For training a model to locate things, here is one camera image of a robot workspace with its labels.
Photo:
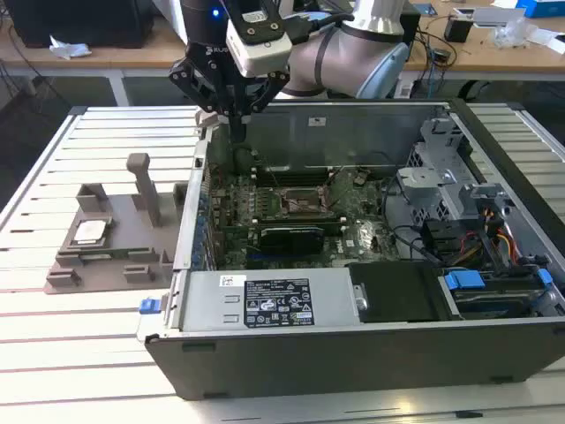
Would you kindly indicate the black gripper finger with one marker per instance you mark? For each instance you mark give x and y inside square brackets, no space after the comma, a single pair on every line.
[196,84]
[271,90]

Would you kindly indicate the metal locking lever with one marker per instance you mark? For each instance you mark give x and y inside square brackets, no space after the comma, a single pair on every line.
[274,177]
[336,176]

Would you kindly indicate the silver CPU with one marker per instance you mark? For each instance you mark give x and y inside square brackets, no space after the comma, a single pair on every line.
[90,230]

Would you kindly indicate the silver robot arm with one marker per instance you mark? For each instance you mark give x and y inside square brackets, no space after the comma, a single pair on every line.
[335,57]

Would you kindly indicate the CPU socket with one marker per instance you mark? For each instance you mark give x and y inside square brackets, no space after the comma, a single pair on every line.
[302,204]

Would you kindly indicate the wooden desk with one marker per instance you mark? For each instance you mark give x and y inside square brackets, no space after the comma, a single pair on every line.
[132,57]

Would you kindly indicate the black RAM slot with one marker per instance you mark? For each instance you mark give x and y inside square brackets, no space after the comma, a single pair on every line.
[293,179]
[293,183]
[298,220]
[293,171]
[293,175]
[298,216]
[335,223]

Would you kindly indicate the black monitor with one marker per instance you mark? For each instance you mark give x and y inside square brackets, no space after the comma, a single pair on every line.
[88,22]

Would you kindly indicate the coin battery holder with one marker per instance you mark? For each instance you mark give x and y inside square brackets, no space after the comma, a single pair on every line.
[359,177]

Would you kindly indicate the crumpled white paper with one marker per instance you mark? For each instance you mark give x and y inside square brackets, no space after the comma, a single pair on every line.
[68,48]

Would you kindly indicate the black graphics card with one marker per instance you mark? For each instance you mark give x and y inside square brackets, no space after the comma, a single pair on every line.
[291,240]

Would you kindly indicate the black speaker box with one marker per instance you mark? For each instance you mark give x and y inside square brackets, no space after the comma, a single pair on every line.
[415,31]

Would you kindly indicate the grey parts rack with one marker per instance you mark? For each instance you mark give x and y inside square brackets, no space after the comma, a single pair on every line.
[119,221]

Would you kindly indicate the green motherboard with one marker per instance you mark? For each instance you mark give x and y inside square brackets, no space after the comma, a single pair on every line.
[362,229]

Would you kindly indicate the grey metal drive cage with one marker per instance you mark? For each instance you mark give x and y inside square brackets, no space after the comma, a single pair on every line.
[432,190]

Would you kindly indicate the green RAM stick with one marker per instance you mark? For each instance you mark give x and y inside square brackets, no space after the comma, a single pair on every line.
[103,255]

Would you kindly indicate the small black box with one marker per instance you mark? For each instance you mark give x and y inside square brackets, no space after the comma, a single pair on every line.
[457,28]

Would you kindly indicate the grey power supply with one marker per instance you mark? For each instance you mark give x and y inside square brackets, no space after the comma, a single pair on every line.
[207,305]

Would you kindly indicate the black plastic connector housing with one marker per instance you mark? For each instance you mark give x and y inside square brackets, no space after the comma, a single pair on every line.
[441,238]

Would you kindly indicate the blue case latch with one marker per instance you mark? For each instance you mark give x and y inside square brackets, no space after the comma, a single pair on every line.
[148,306]

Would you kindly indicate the black plastic shroud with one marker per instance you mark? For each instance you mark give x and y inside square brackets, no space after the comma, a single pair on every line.
[393,291]

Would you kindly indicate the white flat box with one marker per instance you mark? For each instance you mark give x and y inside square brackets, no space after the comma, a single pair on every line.
[499,17]

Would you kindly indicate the clear plastic bags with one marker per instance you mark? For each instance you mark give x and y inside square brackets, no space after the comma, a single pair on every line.
[514,31]

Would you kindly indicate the hard disk in blue carrier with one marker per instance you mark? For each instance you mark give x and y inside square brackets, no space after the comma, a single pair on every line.
[462,281]

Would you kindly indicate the blue cardboard box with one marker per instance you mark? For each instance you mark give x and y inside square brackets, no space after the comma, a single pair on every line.
[543,6]

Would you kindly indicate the black grey PC case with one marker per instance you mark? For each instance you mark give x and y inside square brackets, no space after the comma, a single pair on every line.
[353,366]

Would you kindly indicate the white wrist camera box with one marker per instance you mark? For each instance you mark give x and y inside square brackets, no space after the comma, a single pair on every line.
[265,48]

